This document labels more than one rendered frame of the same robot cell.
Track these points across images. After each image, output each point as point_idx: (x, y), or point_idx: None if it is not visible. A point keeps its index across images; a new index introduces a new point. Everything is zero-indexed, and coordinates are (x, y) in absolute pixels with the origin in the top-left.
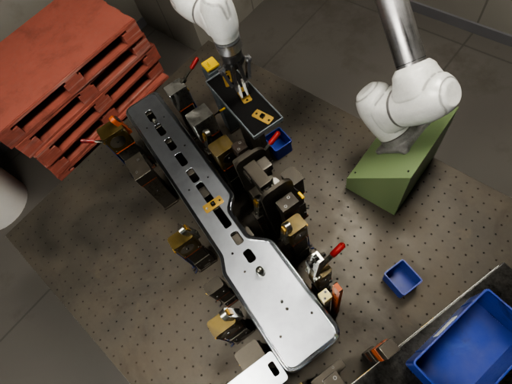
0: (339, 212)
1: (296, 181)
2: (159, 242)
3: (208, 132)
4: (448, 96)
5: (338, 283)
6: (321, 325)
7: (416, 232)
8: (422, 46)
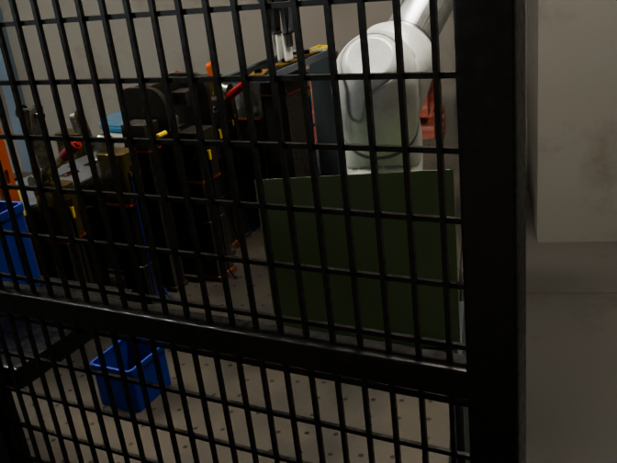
0: (245, 302)
1: (186, 132)
2: None
3: (225, 84)
4: (355, 53)
5: (107, 341)
6: None
7: (256, 379)
8: (421, 12)
